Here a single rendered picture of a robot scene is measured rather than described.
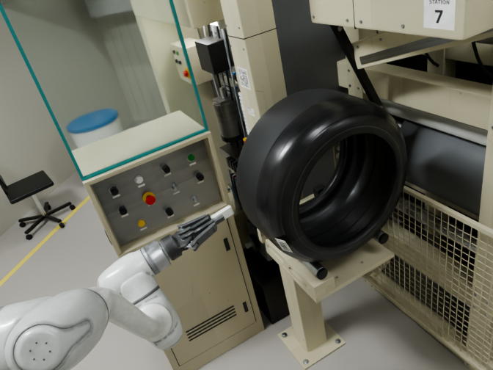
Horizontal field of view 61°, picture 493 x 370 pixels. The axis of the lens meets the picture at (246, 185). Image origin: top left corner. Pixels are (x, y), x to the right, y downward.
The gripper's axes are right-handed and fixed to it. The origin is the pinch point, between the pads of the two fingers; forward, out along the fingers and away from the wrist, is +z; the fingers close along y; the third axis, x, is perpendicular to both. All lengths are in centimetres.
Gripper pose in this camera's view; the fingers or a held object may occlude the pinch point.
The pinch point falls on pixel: (222, 214)
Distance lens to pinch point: 130.4
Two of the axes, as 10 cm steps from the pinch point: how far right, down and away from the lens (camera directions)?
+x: 3.2, 7.7, 5.6
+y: -4.6, -3.9, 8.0
